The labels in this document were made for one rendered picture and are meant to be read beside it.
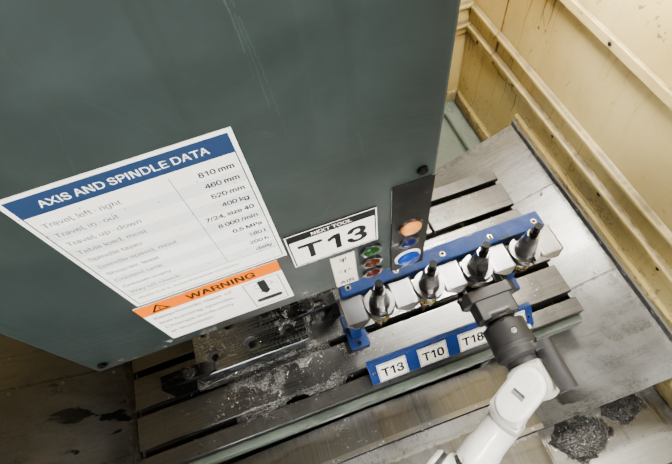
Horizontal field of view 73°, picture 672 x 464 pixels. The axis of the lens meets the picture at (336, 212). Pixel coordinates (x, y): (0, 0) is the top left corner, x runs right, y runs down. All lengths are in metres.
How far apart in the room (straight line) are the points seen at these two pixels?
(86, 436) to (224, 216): 1.36
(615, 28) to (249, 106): 1.07
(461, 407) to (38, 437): 1.23
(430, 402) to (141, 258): 1.08
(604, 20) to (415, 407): 1.08
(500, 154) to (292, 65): 1.44
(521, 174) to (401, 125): 1.30
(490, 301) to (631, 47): 0.65
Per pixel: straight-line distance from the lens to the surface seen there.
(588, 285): 1.53
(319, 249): 0.49
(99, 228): 0.39
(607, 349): 1.51
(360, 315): 0.96
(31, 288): 0.46
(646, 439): 1.64
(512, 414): 0.96
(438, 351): 1.23
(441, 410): 1.39
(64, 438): 1.71
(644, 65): 1.24
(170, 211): 0.38
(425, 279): 0.93
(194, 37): 0.27
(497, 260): 1.03
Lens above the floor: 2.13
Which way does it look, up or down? 59 degrees down
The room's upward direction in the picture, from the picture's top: 11 degrees counter-clockwise
